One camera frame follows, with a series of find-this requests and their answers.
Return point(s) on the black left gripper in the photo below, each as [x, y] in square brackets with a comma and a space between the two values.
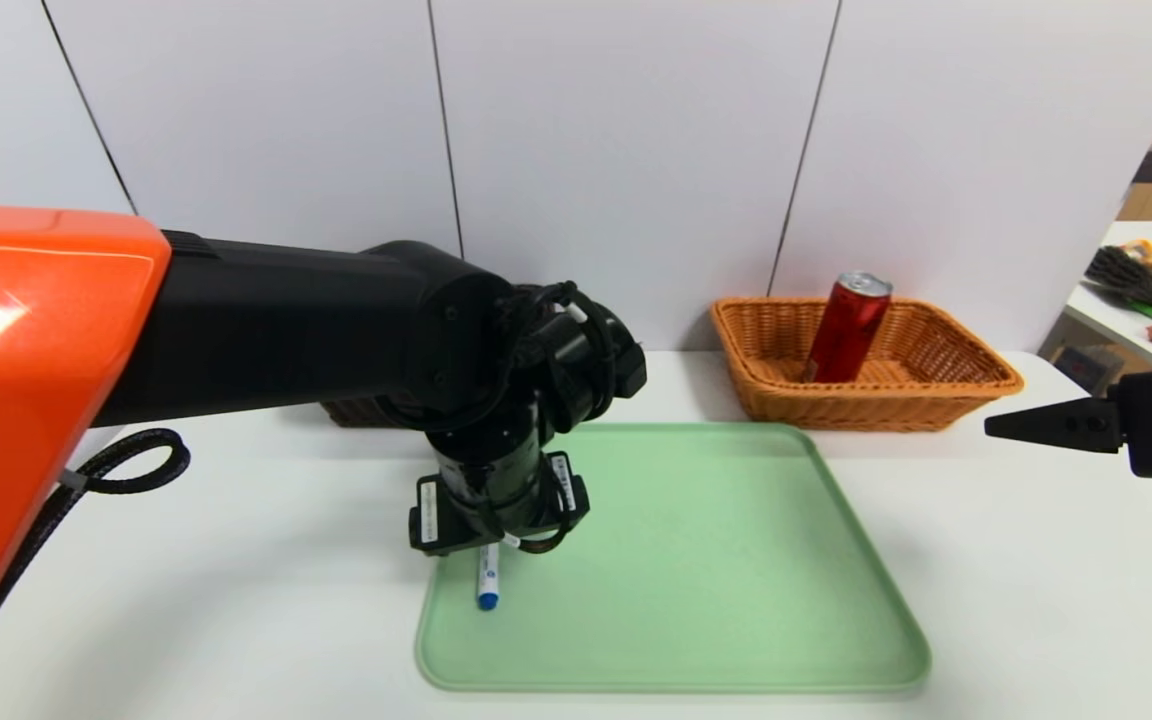
[436, 520]

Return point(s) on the blue and white marker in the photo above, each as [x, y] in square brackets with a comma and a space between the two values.
[488, 590]

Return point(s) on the red soda can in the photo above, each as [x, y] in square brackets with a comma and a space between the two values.
[846, 330]

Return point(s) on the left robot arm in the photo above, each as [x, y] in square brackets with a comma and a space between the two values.
[286, 320]

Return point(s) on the dark brown wicker basket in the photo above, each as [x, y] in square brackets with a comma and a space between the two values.
[356, 412]

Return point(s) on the yellow toy food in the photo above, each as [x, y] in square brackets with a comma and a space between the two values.
[1151, 262]

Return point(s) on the orange wicker basket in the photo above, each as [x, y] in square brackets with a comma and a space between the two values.
[856, 405]

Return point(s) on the dark storage box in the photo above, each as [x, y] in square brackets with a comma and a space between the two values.
[1081, 368]

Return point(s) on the white round side table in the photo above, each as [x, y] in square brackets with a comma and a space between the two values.
[1106, 320]

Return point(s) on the black woven mat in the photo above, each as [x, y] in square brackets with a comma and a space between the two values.
[1126, 277]

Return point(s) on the light green plastic tray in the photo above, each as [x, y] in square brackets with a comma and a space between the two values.
[716, 580]

